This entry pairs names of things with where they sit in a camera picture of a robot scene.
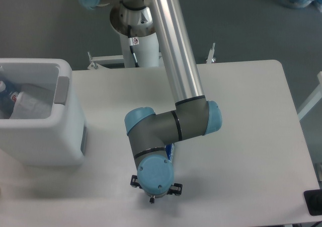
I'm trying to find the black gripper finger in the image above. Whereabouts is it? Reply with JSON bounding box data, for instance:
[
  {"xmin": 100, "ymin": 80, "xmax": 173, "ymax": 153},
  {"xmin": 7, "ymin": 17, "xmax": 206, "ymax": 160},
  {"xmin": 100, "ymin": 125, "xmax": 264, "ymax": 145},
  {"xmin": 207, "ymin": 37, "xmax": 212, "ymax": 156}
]
[
  {"xmin": 130, "ymin": 175, "xmax": 140, "ymax": 188},
  {"xmin": 167, "ymin": 183, "xmax": 183, "ymax": 195}
]

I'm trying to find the blue-capped plastic bottle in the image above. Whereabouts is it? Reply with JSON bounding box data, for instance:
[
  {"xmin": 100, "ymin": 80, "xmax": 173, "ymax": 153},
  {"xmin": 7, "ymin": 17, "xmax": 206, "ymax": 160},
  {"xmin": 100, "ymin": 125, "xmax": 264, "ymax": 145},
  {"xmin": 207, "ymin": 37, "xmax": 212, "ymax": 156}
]
[{"xmin": 165, "ymin": 143, "xmax": 175, "ymax": 163}]

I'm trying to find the white plastic bag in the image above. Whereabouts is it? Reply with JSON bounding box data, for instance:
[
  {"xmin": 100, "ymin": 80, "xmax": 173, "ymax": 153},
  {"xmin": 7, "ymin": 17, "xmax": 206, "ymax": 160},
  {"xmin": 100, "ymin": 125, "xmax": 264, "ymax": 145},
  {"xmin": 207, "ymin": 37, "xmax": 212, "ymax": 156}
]
[{"xmin": 10, "ymin": 84, "xmax": 55, "ymax": 119}]

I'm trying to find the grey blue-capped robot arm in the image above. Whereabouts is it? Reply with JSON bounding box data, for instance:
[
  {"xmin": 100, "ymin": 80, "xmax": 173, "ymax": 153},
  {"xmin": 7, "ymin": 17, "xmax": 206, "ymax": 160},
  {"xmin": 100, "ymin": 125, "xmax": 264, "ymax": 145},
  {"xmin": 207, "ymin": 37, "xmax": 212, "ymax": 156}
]
[{"xmin": 78, "ymin": 0, "xmax": 222, "ymax": 203}]

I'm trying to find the white trash can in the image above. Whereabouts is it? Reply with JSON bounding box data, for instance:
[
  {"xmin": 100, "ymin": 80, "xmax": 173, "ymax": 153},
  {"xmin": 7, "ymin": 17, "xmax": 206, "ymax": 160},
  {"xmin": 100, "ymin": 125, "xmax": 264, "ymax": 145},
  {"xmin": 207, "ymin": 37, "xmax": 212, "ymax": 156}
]
[{"xmin": 1, "ymin": 58, "xmax": 87, "ymax": 166}]

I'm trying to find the black device at table edge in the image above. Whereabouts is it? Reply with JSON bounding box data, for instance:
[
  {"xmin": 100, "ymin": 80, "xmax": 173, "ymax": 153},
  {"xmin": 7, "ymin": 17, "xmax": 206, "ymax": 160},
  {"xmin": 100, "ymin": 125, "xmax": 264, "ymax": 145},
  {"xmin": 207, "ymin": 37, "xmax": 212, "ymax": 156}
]
[{"xmin": 303, "ymin": 189, "xmax": 321, "ymax": 216}]

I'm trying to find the clear bottle with red label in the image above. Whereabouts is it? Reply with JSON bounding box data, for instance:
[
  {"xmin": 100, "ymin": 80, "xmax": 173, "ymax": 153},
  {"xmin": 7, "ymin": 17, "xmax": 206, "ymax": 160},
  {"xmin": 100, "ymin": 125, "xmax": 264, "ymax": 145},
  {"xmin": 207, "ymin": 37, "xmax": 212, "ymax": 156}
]
[{"xmin": 1, "ymin": 73, "xmax": 20, "ymax": 119}]

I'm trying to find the white metal base frame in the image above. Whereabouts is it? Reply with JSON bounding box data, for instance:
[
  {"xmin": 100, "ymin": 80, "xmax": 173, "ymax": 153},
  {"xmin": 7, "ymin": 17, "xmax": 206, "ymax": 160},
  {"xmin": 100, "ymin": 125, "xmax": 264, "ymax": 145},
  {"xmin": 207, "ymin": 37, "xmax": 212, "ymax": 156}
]
[{"xmin": 87, "ymin": 42, "xmax": 216, "ymax": 70}]

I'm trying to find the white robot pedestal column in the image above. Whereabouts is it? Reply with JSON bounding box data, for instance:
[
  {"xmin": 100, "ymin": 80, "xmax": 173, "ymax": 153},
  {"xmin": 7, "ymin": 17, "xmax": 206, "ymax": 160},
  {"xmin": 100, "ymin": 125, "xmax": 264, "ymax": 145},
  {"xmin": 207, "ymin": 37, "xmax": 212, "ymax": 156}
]
[{"xmin": 119, "ymin": 33, "xmax": 159, "ymax": 68}]

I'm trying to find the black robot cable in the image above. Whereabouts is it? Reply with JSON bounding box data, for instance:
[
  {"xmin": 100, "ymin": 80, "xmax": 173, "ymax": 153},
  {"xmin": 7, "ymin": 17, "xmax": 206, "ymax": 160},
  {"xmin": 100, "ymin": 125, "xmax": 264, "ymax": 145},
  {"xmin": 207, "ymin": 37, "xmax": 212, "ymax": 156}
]
[{"xmin": 127, "ymin": 25, "xmax": 140, "ymax": 68}]

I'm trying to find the white frame at right edge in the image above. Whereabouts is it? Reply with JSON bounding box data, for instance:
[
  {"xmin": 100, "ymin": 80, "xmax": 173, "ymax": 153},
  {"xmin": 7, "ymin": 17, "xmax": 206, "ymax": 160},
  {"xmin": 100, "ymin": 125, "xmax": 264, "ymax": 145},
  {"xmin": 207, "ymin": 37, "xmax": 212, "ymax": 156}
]
[{"xmin": 297, "ymin": 71, "xmax": 321, "ymax": 120}]

